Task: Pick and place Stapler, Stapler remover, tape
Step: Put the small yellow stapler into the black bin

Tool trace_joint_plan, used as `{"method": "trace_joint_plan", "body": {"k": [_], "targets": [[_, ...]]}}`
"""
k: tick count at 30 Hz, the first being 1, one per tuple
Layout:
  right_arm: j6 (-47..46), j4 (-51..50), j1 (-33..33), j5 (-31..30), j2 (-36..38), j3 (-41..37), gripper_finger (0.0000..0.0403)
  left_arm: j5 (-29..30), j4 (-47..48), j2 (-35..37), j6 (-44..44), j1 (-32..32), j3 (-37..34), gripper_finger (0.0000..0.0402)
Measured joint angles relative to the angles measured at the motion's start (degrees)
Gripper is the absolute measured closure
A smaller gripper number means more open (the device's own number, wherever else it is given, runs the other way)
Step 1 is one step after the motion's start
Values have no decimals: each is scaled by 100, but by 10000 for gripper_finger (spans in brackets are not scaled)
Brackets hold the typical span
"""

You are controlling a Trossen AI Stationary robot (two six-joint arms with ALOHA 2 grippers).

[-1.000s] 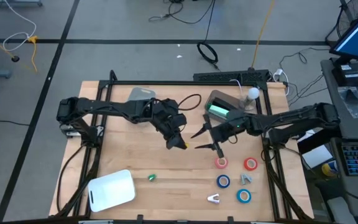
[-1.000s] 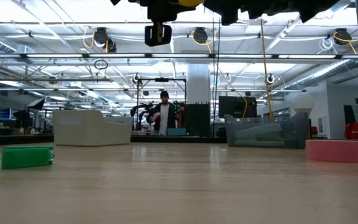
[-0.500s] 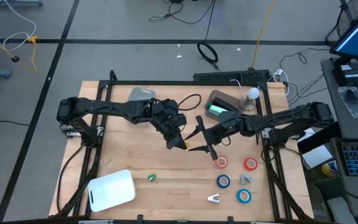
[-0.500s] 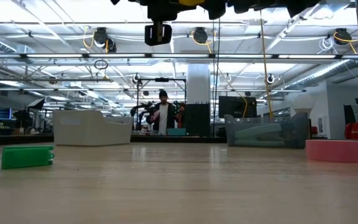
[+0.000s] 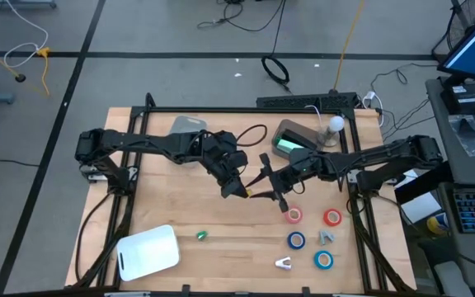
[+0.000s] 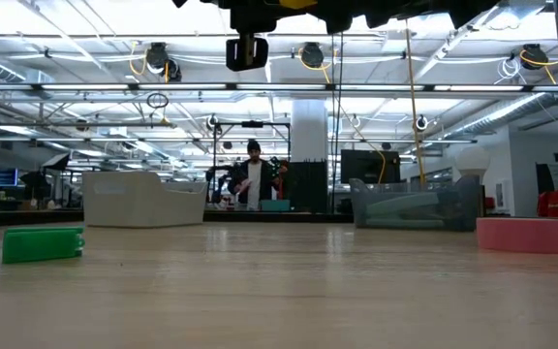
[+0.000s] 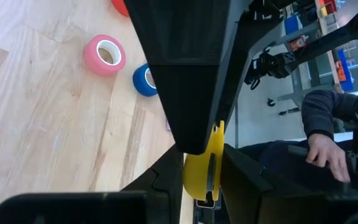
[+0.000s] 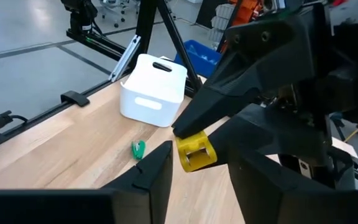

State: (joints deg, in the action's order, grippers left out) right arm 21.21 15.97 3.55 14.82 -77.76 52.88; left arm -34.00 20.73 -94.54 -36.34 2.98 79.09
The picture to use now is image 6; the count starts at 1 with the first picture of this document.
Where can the white bulb lamp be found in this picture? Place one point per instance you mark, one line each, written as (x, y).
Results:
(473, 162)

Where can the black metal frame rig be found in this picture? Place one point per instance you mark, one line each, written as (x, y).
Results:
(252, 125)

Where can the teal box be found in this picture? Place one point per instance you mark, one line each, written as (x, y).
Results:
(275, 206)

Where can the white plastic storage bin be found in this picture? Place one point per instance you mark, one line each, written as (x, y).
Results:
(138, 203)

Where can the black equipment cabinet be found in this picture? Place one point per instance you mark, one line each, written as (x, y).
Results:
(308, 189)

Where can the green plastic stapler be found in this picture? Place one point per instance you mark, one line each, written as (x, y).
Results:
(41, 244)

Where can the black monitor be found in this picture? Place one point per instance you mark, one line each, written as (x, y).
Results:
(366, 167)

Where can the grey translucent storage bin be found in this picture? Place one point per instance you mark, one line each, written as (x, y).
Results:
(395, 188)

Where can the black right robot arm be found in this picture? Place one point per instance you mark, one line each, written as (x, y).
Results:
(473, 9)

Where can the person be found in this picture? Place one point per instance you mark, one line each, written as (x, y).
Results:
(254, 145)

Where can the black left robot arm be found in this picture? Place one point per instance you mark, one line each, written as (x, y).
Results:
(179, 2)

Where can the small black robot arm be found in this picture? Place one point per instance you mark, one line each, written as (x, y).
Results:
(221, 169)

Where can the long light strip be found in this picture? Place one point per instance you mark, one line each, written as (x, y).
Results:
(182, 87)

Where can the white square pillar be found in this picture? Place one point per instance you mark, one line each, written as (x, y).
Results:
(309, 136)

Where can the black aluminium table frame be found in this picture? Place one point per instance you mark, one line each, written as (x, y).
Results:
(259, 218)

